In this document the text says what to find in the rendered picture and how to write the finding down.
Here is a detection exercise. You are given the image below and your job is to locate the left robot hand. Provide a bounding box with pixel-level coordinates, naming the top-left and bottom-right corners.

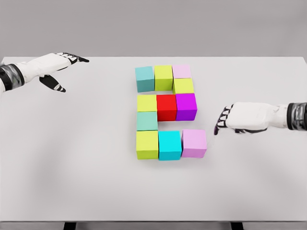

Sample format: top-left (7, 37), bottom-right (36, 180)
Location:
top-left (32, 52), bottom-right (90, 93)

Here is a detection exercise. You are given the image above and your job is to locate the teal cube block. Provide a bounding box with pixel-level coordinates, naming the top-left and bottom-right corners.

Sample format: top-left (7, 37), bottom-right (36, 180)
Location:
top-left (135, 66), bottom-right (155, 93)
top-left (136, 111), bottom-right (158, 132)

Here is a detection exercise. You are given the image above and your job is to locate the purple cube block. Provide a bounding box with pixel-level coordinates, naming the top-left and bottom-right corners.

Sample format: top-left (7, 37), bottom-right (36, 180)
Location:
top-left (175, 93), bottom-right (198, 121)

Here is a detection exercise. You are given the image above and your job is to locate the cyan cube block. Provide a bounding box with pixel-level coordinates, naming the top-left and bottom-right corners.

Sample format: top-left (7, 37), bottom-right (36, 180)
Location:
top-left (158, 130), bottom-right (182, 161)

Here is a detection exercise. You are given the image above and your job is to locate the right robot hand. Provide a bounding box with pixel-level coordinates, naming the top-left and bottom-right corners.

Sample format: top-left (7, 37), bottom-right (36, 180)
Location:
top-left (213, 102), bottom-right (273, 136)

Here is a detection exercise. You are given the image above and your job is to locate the yellow-green cube block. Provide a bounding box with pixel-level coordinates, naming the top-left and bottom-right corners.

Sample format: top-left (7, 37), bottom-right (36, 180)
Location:
top-left (154, 65), bottom-right (174, 92)
top-left (137, 94), bottom-right (158, 113)
top-left (172, 78), bottom-right (195, 95)
top-left (136, 130), bottom-right (159, 160)

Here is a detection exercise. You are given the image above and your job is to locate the red cube block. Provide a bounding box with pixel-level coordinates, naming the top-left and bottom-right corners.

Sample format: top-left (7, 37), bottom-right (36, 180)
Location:
top-left (156, 94), bottom-right (177, 122)

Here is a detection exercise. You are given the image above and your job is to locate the light pink cube block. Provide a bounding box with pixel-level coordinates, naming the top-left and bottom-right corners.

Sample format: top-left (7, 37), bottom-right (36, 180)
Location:
top-left (180, 129), bottom-right (207, 159)
top-left (172, 64), bottom-right (192, 79)

